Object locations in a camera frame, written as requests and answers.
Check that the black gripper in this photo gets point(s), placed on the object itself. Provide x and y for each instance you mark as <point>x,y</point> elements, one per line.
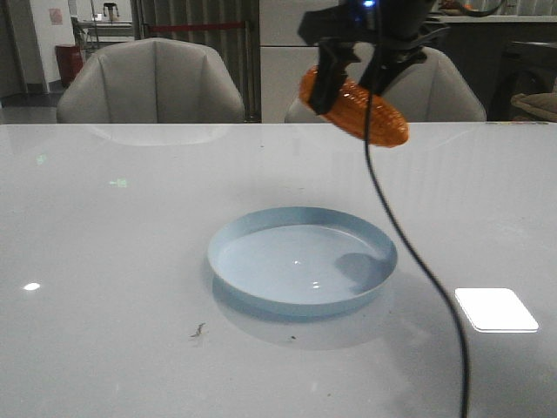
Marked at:
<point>396,24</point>

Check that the orange corn cob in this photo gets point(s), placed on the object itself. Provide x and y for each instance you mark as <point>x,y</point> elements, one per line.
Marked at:
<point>388,127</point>

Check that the light blue round plate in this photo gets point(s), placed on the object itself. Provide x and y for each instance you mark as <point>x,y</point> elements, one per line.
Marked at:
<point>302,261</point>

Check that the white cabinet column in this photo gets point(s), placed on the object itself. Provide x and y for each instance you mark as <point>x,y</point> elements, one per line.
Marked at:
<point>284,56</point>

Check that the right beige upholstered chair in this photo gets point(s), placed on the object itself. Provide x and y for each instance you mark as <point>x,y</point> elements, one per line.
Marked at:
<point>434,91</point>

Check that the beige upholstered chair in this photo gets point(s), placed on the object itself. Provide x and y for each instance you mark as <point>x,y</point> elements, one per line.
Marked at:
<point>152,81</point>
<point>434,91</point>

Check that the dark counter with white top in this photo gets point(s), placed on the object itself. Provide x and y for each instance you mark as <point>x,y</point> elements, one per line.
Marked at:
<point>475,45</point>

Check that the dark chair at right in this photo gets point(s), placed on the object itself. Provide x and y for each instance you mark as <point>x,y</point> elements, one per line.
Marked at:
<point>525,67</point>

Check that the beige cushion at right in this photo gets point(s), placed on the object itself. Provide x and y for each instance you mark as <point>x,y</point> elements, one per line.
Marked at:
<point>540,107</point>

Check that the red barrier belt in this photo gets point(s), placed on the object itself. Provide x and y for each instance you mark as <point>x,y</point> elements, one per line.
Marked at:
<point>198,27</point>

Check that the left beige upholstered chair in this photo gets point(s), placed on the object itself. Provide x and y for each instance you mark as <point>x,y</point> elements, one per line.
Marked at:
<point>152,81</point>

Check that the background table with kettle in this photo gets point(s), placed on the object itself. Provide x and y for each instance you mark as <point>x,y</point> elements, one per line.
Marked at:
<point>100,22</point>

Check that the red trash bin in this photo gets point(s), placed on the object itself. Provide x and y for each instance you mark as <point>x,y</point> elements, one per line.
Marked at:
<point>69,61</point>

